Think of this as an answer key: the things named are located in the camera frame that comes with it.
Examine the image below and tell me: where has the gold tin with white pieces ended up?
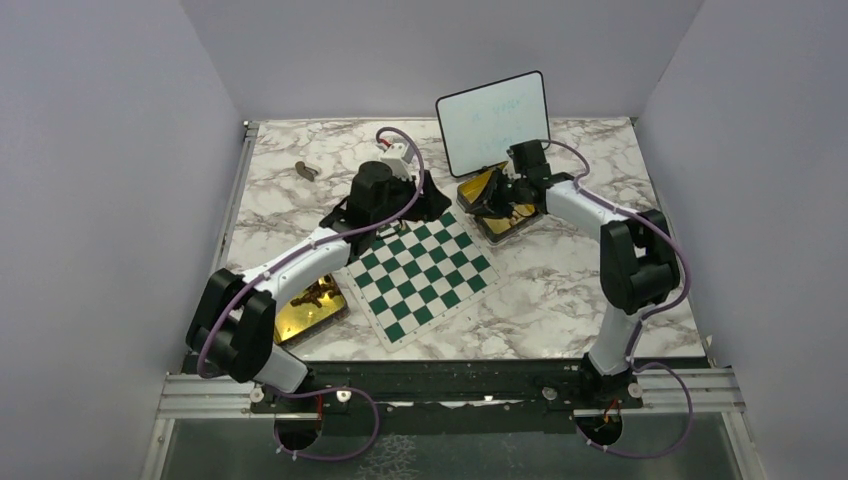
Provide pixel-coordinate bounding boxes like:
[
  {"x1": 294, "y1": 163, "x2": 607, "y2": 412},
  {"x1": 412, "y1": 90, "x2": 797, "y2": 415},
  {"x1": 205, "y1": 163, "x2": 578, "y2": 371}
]
[{"x1": 456, "y1": 162, "x2": 541, "y2": 245}]

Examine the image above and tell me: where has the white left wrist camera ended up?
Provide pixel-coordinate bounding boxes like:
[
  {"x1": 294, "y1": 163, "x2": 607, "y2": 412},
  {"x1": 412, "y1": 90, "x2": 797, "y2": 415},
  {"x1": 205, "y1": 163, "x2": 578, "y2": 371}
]
[{"x1": 379, "y1": 142, "x2": 417, "y2": 181}]

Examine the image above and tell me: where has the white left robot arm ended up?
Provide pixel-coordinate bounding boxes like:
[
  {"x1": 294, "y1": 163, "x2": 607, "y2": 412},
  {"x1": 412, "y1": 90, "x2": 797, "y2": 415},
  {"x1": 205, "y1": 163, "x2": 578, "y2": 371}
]
[{"x1": 186, "y1": 161, "x2": 451, "y2": 411}]

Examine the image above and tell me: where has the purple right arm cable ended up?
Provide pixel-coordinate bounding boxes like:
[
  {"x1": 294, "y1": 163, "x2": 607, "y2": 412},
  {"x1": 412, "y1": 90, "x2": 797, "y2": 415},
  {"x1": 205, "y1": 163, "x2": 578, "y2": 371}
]
[{"x1": 539, "y1": 139, "x2": 696, "y2": 460}]

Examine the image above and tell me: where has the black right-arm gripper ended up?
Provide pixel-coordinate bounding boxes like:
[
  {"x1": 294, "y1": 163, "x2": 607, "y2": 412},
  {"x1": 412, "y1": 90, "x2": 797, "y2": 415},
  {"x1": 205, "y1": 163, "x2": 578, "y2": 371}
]
[{"x1": 466, "y1": 167, "x2": 526, "y2": 220}]

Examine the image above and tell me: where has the green white chess mat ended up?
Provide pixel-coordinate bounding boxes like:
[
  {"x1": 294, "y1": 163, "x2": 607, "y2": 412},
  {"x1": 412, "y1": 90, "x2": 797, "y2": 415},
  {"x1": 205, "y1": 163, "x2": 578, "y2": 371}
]
[{"x1": 339, "y1": 207, "x2": 506, "y2": 352}]

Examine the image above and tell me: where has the gold tin with dark pieces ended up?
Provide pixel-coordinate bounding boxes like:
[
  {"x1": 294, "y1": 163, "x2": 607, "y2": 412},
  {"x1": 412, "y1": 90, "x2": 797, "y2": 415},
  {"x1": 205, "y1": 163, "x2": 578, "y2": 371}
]
[{"x1": 274, "y1": 274, "x2": 350, "y2": 347}]

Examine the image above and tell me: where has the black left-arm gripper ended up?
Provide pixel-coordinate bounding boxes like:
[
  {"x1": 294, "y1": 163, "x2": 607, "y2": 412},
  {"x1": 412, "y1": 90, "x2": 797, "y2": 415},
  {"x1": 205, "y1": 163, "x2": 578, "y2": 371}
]
[{"x1": 372, "y1": 167, "x2": 452, "y2": 228}]

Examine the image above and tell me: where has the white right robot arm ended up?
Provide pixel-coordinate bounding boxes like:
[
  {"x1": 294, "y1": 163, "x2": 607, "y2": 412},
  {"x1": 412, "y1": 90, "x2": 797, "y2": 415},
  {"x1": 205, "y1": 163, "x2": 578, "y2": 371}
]
[{"x1": 457, "y1": 140, "x2": 681, "y2": 407}]

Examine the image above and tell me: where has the small whiteboard with stand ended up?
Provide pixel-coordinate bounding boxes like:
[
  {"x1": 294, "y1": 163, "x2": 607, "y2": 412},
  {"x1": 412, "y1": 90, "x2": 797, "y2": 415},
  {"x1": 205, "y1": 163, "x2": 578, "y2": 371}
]
[{"x1": 435, "y1": 70, "x2": 550, "y2": 178}]

